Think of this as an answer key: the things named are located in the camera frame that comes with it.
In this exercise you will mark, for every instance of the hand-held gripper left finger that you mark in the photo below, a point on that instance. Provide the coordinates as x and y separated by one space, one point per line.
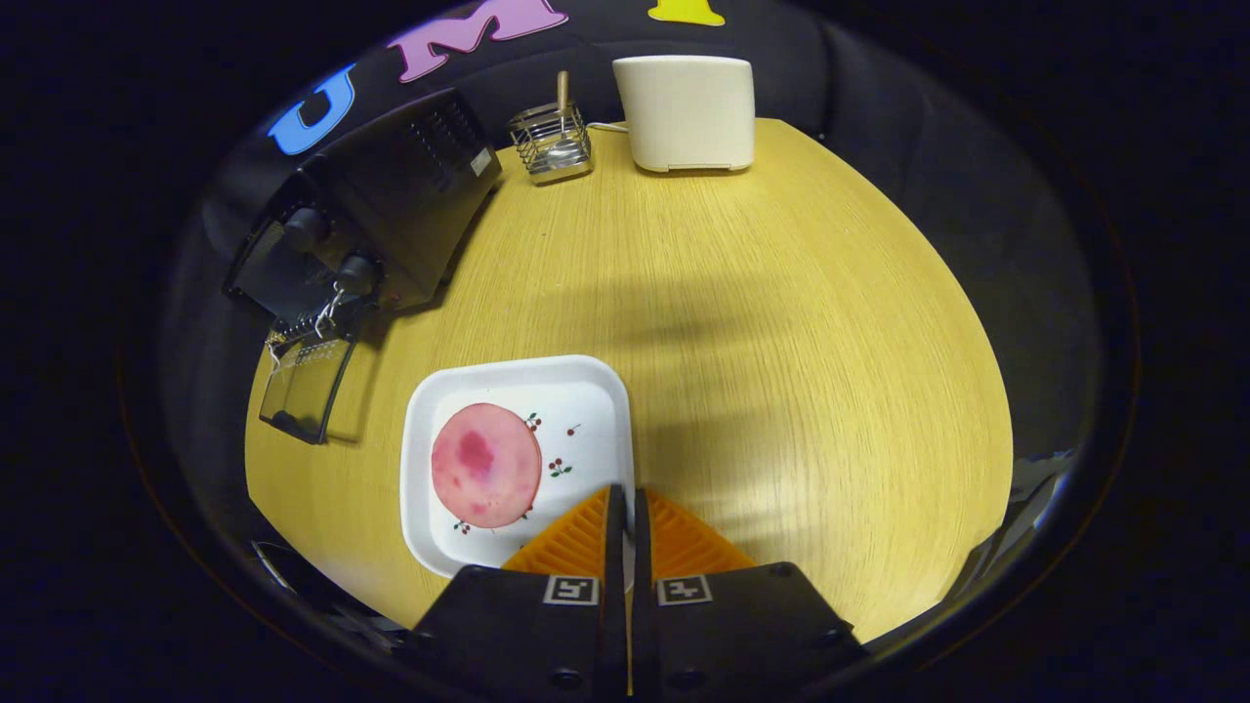
508 625

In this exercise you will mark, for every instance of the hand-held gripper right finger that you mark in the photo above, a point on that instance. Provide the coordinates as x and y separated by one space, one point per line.
742 625

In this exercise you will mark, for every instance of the pink ham slice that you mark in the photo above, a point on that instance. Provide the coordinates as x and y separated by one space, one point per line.
486 467

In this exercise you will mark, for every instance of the white square plate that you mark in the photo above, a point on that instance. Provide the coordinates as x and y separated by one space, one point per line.
586 410

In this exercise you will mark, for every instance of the black toaster oven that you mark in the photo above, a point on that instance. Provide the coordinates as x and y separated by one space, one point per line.
410 195

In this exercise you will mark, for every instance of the white bread toaster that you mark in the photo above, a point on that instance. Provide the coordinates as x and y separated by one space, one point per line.
684 107

